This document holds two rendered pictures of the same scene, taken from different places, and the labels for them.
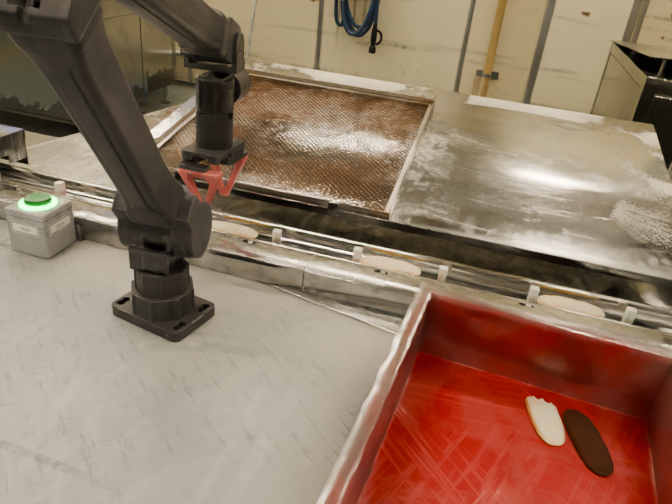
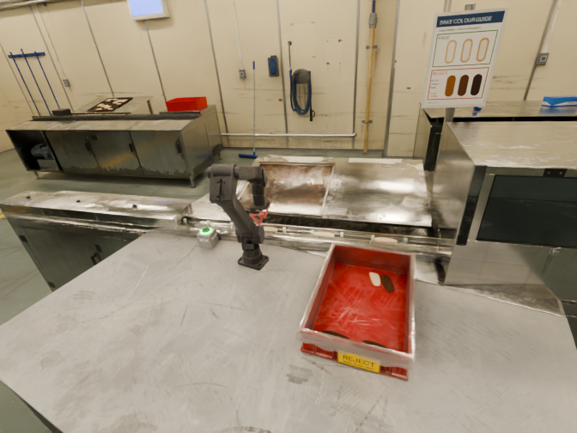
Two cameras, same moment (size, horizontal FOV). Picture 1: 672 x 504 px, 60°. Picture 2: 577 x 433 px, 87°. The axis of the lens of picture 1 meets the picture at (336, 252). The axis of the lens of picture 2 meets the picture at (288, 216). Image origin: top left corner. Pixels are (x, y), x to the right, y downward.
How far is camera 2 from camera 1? 0.52 m
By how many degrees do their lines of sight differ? 4
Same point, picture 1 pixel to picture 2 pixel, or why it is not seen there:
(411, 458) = (334, 295)
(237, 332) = (277, 265)
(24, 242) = (203, 244)
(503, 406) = (361, 276)
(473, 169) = (351, 192)
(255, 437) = (288, 295)
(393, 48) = (321, 117)
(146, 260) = (246, 246)
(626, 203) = (407, 197)
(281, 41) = (268, 121)
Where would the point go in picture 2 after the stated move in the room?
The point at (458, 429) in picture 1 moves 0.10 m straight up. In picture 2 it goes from (348, 284) to (349, 265)
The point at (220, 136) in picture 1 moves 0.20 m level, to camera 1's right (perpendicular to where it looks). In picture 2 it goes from (261, 201) to (304, 199)
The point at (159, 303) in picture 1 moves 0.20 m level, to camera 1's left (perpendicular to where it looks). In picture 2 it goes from (252, 259) to (206, 260)
